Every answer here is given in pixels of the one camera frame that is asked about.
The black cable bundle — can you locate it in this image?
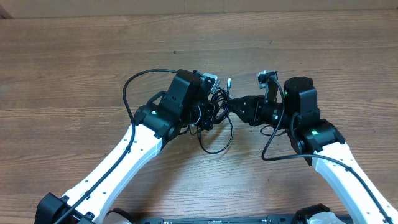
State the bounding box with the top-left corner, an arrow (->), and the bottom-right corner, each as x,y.
195,77 -> 234,156

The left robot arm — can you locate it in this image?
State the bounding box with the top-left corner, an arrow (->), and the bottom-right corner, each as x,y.
35,70 -> 220,223

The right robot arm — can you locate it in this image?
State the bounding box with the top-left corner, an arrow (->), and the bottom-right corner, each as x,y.
228,75 -> 397,223

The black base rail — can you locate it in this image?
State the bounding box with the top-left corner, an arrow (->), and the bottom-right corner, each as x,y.
105,203 -> 355,224

